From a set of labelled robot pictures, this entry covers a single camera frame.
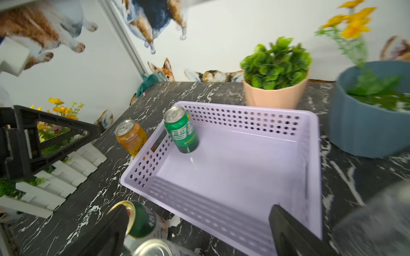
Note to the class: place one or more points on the yellow flower in blue pot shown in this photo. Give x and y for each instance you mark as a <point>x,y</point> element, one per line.
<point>369,114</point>

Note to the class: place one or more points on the orange soda can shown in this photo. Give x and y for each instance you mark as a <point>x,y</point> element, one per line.
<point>131,136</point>

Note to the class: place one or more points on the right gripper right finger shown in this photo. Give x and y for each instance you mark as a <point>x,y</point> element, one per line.
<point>291,238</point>

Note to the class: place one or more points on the sunflower bouquet with white fence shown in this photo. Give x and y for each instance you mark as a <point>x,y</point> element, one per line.
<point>45,156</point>

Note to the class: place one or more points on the silver grey can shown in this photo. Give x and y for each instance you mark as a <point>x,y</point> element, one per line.
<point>158,247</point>

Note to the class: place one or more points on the green soda can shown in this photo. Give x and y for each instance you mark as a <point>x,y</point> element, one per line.
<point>180,128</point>

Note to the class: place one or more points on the white Monster can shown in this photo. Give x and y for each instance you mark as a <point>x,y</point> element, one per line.
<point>380,228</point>

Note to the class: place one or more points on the green plant in pink pot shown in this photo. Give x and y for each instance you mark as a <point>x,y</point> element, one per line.
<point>276,77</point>

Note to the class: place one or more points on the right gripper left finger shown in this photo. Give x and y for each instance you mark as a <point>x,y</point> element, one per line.
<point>103,239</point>

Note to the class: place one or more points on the purple plastic basket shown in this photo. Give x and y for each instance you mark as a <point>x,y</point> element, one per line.
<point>248,160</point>

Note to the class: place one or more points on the teal clamp at table corner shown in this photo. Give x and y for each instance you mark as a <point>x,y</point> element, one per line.
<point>150,80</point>

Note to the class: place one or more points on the green and red can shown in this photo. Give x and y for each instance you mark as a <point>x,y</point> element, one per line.
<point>143,225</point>

